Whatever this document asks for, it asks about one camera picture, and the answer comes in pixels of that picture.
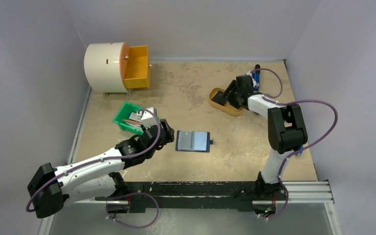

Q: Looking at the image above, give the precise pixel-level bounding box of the blue leather card holder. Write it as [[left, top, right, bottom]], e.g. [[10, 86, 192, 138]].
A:
[[175, 130, 214, 152]]

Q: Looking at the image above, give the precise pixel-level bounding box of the black card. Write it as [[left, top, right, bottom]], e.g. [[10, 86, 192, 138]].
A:
[[211, 91, 226, 106]]

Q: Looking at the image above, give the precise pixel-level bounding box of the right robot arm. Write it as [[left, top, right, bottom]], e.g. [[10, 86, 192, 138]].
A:
[[211, 75, 308, 199]]

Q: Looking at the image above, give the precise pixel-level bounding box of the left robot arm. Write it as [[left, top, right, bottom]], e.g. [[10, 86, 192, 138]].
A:
[[25, 119, 175, 218]]

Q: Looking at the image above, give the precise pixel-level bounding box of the blue black stapler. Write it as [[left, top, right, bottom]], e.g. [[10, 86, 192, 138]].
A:
[[251, 64, 260, 92]]

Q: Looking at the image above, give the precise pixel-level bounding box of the tan oval tray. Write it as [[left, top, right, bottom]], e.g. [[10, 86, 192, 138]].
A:
[[207, 87, 244, 117]]

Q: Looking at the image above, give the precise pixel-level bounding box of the green plastic bin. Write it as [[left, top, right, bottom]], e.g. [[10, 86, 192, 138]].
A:
[[113, 102, 159, 135]]

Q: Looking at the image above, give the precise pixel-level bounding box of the orange drawer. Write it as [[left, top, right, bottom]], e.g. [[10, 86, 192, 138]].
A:
[[123, 45, 151, 89]]

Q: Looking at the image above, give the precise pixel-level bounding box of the white cylindrical drawer cabinet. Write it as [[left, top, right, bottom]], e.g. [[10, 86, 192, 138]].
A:
[[84, 42, 130, 93]]

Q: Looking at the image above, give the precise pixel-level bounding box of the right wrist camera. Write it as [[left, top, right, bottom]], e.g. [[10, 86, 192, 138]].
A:
[[246, 71, 259, 90]]

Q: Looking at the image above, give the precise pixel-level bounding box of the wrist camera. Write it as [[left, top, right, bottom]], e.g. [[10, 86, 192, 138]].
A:
[[246, 71, 259, 90], [137, 107, 157, 129]]

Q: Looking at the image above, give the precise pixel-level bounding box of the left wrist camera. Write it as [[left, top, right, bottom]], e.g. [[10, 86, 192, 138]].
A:
[[137, 107, 157, 129]]

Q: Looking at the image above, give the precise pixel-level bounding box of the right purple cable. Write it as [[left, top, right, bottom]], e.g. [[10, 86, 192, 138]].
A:
[[251, 68, 338, 221]]

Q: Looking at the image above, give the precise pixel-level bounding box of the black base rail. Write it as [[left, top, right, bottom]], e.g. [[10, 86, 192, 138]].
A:
[[95, 181, 287, 214]]

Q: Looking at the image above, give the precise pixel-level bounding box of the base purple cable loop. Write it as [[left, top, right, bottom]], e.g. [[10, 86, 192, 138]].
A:
[[105, 190, 161, 230]]

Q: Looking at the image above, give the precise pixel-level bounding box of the aluminium frame rail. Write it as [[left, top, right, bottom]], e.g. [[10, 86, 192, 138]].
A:
[[283, 181, 334, 204]]

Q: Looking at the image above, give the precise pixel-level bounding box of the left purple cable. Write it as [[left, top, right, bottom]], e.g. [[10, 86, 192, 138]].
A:
[[25, 109, 162, 213]]

